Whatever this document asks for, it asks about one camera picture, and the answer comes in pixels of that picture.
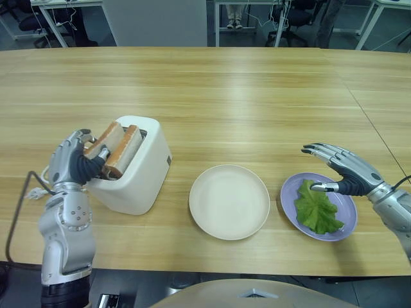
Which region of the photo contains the cream toaster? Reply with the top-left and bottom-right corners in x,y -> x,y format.
85,115 -> 173,216

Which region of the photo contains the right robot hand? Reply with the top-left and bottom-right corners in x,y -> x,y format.
301,142 -> 387,197

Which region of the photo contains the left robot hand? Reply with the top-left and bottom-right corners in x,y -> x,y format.
48,128 -> 109,187

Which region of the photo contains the bread slice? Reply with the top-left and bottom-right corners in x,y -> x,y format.
83,121 -> 127,160
103,124 -> 141,179

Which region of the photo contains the cream plate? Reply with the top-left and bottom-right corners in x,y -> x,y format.
188,164 -> 271,241

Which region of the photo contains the black cable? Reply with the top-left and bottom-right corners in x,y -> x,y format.
389,174 -> 411,194
4,170 -> 56,264

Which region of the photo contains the person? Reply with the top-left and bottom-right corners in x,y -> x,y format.
315,0 -> 338,49
225,2 -> 244,31

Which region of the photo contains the purple plate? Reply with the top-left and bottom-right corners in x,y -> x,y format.
279,172 -> 358,243

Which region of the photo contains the white cord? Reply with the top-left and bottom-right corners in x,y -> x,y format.
26,162 -> 54,200

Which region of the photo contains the black office chair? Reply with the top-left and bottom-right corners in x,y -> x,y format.
0,0 -> 52,49
265,0 -> 317,48

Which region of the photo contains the green lettuce leaf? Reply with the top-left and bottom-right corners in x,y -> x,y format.
294,179 -> 345,235

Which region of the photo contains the robot body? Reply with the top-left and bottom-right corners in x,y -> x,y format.
148,278 -> 361,308

